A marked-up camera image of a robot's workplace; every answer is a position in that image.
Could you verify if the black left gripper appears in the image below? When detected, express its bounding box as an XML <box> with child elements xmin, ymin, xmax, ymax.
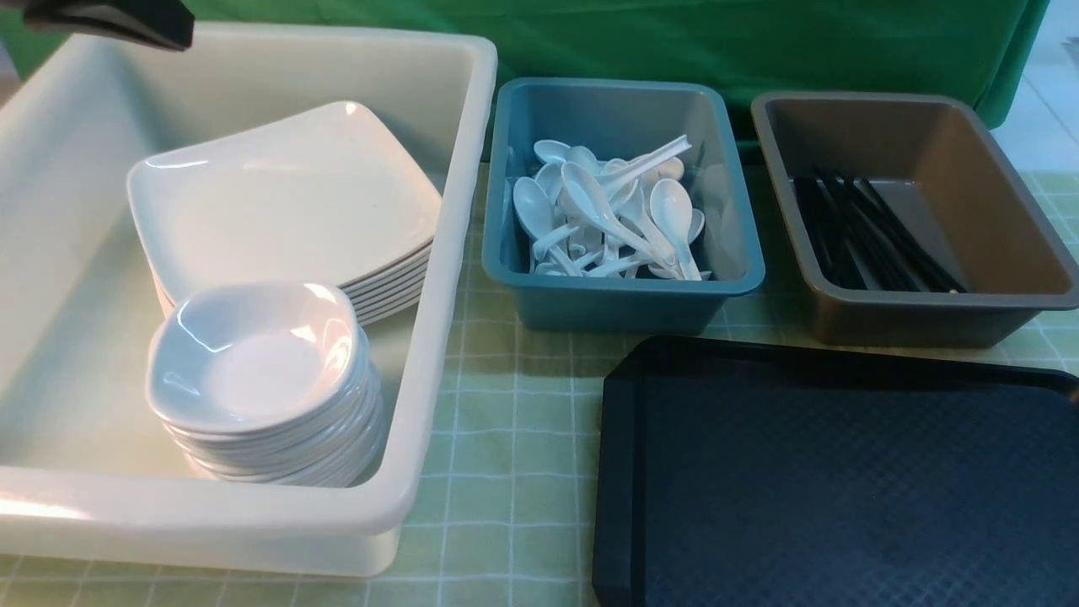
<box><xmin>22</xmin><ymin>1</ymin><xmax>196</xmax><ymax>51</ymax></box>

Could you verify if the white square rice plate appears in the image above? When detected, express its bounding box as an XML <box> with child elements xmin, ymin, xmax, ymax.
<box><xmin>127</xmin><ymin>101</ymin><xmax>442</xmax><ymax>301</ymax></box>

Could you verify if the white bowl tray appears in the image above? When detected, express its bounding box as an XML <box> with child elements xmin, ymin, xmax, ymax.
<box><xmin>145</xmin><ymin>282</ymin><xmax>370</xmax><ymax>434</ymax></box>

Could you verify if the large white plastic tub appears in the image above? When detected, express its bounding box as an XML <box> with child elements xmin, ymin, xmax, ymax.
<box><xmin>3</xmin><ymin>22</ymin><xmax>498</xmax><ymax>577</ymax></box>

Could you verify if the stack of white square plates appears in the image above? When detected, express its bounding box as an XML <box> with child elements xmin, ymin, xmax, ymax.
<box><xmin>341</xmin><ymin>245</ymin><xmax>432</xmax><ymax>325</ymax></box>

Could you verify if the stack of white bowls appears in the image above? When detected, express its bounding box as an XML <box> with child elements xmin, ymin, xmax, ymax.
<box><xmin>161</xmin><ymin>357</ymin><xmax>388</xmax><ymax>487</ymax></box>

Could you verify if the white spoon top front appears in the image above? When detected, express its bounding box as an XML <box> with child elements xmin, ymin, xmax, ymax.
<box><xmin>561</xmin><ymin>162</ymin><xmax>683</xmax><ymax>279</ymax></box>

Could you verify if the teal plastic bin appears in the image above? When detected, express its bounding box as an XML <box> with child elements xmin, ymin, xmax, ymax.
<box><xmin>482</xmin><ymin>78</ymin><xmax>765</xmax><ymax>335</ymax></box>

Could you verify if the green checked tablecloth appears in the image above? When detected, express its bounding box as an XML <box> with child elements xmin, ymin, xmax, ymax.
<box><xmin>0</xmin><ymin>164</ymin><xmax>1079</xmax><ymax>607</ymax></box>

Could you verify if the black serving tray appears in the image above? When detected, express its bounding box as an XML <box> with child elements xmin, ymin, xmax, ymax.
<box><xmin>591</xmin><ymin>336</ymin><xmax>1078</xmax><ymax>606</ymax></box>

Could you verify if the black chopsticks bundle in bin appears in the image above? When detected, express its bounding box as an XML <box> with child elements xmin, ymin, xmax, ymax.
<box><xmin>792</xmin><ymin>165</ymin><xmax>967</xmax><ymax>293</ymax></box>

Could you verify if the brown plastic bin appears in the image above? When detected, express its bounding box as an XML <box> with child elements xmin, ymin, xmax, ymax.
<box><xmin>751</xmin><ymin>91</ymin><xmax>1076</xmax><ymax>348</ymax></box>

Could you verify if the green backdrop cloth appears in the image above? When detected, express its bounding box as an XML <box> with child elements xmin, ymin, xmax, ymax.
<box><xmin>0</xmin><ymin>0</ymin><xmax>1051</xmax><ymax>161</ymax></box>

